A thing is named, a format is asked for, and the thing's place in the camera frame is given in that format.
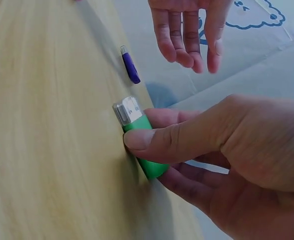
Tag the person's right hand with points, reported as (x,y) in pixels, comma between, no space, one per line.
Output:
(257,155)

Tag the person's left hand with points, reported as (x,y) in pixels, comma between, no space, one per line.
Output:
(176,30)

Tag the person's right fingers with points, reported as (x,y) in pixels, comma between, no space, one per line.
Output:
(191,182)

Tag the person's right thumb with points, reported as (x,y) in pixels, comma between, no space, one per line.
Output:
(171,141)

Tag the person's left thumb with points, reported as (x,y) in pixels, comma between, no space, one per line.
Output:
(215,40)

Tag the green USB stick clear cap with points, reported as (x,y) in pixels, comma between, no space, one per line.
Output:
(134,120)

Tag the purple USB stick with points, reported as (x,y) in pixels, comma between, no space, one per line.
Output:
(130,66)

